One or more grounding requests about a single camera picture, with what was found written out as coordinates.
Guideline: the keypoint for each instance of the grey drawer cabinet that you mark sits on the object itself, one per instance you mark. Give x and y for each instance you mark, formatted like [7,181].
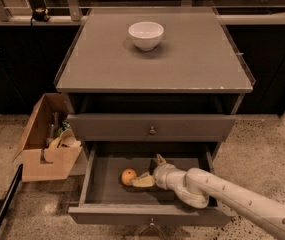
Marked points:
[193,70]

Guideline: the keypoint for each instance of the bottles inside cardboard box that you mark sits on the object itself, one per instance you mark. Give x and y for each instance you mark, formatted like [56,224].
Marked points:
[56,128]

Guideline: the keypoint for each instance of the brown cardboard box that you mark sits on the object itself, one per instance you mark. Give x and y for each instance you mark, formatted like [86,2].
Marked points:
[46,154]

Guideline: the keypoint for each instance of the open grey middle drawer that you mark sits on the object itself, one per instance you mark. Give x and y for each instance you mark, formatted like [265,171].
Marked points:
[105,200]

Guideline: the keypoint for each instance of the closed grey top drawer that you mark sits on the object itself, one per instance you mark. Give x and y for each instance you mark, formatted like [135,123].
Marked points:
[151,127]

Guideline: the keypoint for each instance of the bottom drawer knob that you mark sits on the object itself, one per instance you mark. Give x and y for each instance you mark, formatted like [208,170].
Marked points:
[151,232]

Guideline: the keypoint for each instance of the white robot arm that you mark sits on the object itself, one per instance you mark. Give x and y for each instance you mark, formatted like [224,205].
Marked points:
[195,186]

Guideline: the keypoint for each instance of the orange fruit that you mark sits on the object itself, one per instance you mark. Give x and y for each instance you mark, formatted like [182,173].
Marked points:
[127,176]

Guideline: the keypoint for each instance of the black round object on ledge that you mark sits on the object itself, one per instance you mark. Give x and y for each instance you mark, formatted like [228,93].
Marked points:
[40,14]

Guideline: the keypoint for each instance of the black bar on floor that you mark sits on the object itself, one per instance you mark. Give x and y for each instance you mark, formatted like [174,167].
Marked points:
[5,203]

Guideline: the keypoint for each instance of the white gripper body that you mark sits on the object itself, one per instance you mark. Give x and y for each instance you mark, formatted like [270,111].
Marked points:
[159,176]

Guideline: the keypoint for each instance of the white ceramic bowl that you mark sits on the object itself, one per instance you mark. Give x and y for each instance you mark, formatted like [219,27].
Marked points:
[146,35]

